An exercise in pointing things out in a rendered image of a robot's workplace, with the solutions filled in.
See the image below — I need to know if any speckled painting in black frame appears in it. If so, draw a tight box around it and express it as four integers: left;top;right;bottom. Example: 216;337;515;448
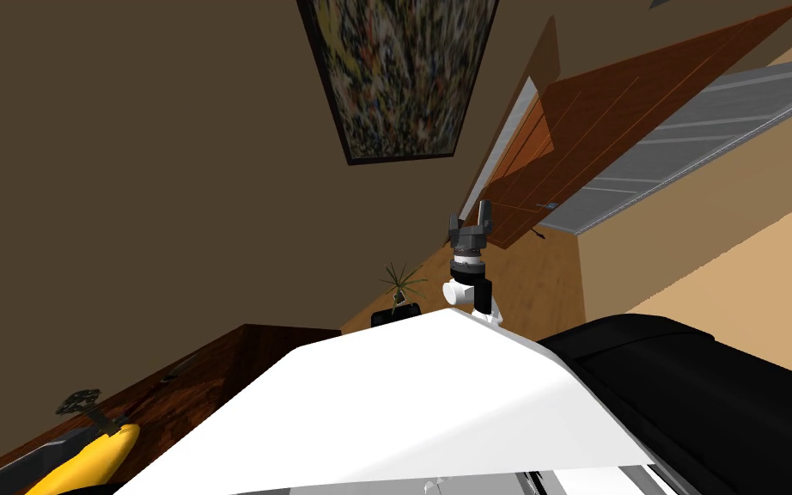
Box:
295;0;501;167

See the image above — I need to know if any brown wooden door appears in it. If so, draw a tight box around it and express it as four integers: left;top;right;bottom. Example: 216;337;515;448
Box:
443;0;792;250

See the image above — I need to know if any dark brown wooden table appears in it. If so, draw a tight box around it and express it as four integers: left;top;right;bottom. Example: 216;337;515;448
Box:
0;322;342;495

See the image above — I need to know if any grey panelled door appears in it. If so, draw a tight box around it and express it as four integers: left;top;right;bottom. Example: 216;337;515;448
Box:
539;52;792;237

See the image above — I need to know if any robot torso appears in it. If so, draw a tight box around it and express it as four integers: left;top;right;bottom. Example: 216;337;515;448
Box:
113;304;660;495

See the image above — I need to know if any dark grey flat ornament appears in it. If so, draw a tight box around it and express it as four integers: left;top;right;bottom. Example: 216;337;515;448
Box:
54;388;126;437

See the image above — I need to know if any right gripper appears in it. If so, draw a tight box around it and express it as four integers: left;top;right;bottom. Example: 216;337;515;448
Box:
448;199;495;258

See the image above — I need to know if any yellow curved object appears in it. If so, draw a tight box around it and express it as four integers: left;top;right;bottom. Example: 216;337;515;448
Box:
23;422;143;495

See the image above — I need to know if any small dark green potted plant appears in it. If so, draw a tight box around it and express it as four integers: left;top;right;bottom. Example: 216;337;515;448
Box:
378;260;430;308

